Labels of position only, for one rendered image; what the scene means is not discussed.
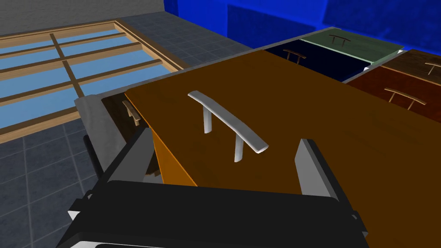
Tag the grey cabinet body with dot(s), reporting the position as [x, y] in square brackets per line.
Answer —
[98, 127]

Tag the orange-brown wooden cupboard door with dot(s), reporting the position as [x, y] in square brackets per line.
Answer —
[303, 110]

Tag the green drawer front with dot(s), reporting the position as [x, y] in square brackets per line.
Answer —
[365, 48]

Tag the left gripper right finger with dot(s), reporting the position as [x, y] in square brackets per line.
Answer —
[311, 168]

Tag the wooden framed window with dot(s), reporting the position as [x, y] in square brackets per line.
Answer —
[34, 86]

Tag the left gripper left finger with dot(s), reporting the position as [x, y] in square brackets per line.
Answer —
[132, 158]

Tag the navy blue drawer front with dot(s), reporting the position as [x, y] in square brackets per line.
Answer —
[324, 63]

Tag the dark walnut drawer front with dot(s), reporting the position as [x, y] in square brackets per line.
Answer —
[410, 67]

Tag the dark brown drawer front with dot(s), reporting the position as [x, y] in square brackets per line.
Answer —
[117, 119]

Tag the red-brown drawer front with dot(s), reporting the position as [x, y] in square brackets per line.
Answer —
[375, 89]

